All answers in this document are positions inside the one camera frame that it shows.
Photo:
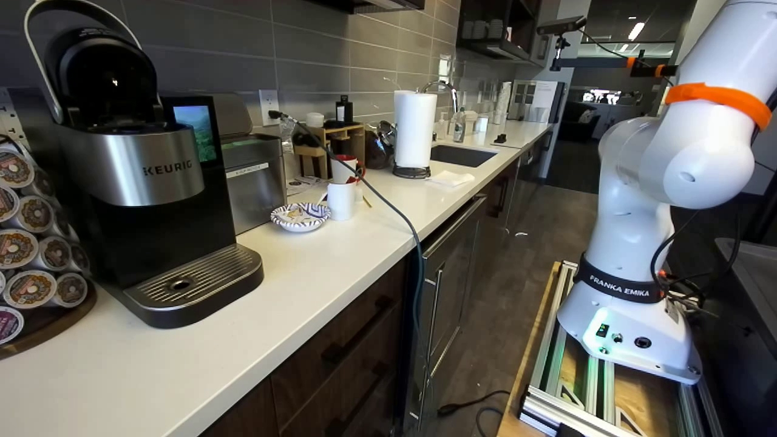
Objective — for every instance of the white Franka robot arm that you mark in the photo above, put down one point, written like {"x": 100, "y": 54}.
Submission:
{"x": 639, "y": 186}

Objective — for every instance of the small white cup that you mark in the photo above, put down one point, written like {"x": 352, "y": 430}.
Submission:
{"x": 314, "y": 121}

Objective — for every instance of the white cup beside sink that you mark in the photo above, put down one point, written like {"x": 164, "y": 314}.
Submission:
{"x": 481, "y": 124}

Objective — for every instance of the black silver Keurig coffee machine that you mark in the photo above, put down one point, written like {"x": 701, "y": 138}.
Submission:
{"x": 155, "y": 209}

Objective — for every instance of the black coffee pod carousel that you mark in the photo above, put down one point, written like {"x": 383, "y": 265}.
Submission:
{"x": 49, "y": 317}

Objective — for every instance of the plain white mug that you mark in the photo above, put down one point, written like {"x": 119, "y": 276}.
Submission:
{"x": 342, "y": 201}

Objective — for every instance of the small patterned ceramic plate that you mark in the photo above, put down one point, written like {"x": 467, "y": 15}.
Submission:
{"x": 300, "y": 218}

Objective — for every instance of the white paper towel roll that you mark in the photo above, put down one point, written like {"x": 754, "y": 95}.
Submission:
{"x": 414, "y": 129}

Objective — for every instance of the dark undermount sink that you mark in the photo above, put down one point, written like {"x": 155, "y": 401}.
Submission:
{"x": 462, "y": 155}

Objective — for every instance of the wooden condiment organizer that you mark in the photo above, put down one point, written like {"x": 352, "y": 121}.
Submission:
{"x": 323, "y": 146}

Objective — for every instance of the black cylindrical container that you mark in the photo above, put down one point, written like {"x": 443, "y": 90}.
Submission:
{"x": 343, "y": 110}

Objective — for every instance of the chrome sink faucet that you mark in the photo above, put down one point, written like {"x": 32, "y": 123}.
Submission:
{"x": 451, "y": 110}

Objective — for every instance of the dark wood counter cabinet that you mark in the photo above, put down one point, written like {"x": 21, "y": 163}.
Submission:
{"x": 348, "y": 355}

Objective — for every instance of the stainless steel lidded bin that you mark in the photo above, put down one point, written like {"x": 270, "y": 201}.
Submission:
{"x": 252, "y": 184}

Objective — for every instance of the rectangular ceiling light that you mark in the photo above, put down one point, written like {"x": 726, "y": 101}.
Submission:
{"x": 638, "y": 31}

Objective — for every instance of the white wall outlet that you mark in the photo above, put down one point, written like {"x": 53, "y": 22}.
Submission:
{"x": 269, "y": 103}

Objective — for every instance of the aluminium robot stand frame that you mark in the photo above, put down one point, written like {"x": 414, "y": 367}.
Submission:
{"x": 599, "y": 390}

